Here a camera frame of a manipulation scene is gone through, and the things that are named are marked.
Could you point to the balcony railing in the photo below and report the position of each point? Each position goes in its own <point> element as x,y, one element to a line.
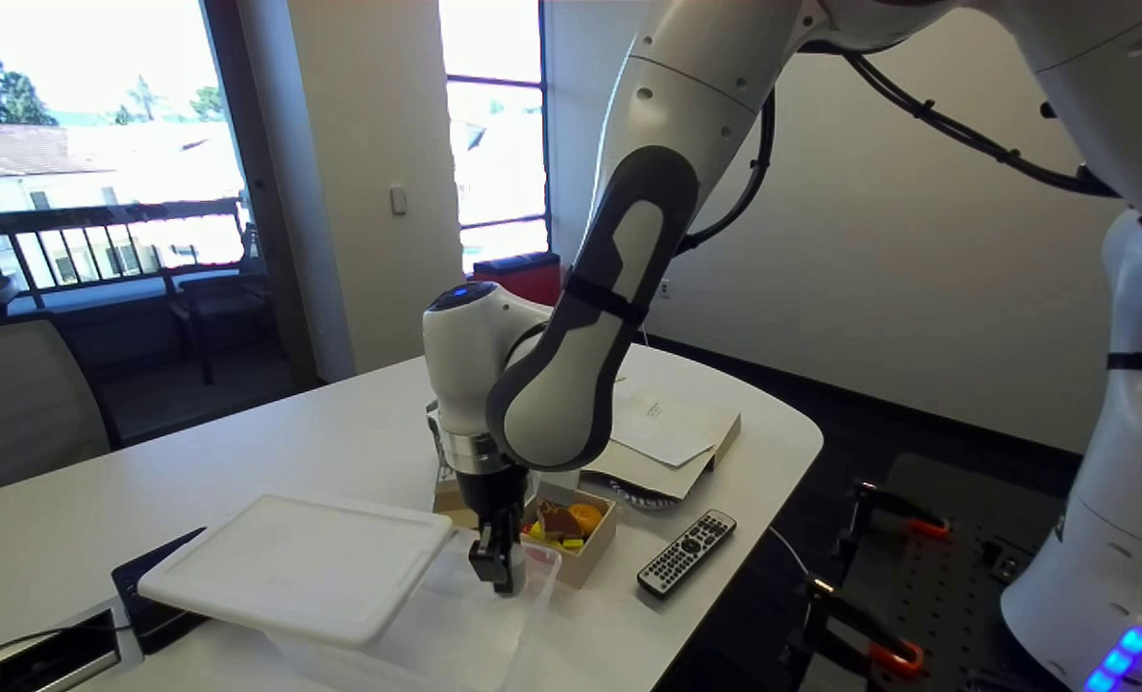
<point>92,245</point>

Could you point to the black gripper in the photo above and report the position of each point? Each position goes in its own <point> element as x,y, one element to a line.
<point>494,501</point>

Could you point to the white rectangular tray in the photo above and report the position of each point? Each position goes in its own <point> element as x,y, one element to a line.
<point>671,448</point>

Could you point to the black remote control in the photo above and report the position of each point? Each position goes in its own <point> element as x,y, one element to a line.
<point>685,550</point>

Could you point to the black flat pad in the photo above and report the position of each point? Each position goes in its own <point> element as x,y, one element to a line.
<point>148,602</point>

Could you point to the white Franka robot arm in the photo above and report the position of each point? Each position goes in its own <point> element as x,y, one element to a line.
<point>646,195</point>

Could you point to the grey office chair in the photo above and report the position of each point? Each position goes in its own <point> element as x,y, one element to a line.
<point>15,397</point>

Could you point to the white paper sheet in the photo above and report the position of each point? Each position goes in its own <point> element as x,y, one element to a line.
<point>667,423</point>

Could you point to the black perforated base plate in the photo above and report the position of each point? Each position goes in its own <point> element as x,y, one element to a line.
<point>967,576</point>

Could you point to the black tablet device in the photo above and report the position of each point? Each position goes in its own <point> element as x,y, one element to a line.
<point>55,656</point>

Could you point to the white lunchbox lid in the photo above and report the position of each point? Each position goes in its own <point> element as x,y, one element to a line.
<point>302,562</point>

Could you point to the black outdoor chair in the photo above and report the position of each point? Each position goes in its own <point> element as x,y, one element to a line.
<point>212,310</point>

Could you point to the white wall light switch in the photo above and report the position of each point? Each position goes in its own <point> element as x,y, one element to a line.
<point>396,198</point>

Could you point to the small open wooden box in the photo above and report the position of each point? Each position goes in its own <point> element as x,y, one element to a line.
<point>575,527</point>

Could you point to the red chair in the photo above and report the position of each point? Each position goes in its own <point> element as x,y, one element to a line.
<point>517,275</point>

